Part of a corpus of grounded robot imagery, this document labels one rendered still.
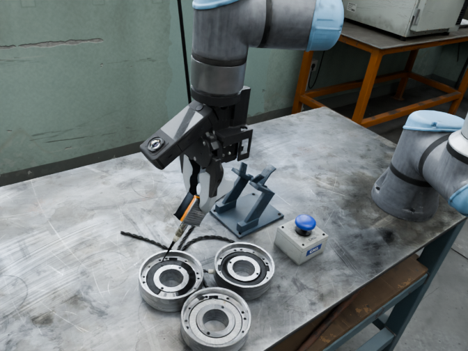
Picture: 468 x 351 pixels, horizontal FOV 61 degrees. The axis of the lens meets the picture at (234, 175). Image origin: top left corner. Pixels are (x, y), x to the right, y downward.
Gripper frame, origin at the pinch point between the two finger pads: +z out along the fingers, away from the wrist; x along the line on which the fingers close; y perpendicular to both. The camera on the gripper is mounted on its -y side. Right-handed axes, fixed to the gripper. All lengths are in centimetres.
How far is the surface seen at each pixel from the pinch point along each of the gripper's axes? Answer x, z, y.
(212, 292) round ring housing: -10.1, 10.0, -3.2
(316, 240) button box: -12.2, 8.8, 19.6
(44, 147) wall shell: 152, 73, 16
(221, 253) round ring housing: -4.0, 10.1, 3.5
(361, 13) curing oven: 112, 7, 209
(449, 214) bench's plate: -22, 13, 59
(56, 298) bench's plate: 5.2, 13.3, -22.7
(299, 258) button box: -12.0, 11.6, 15.7
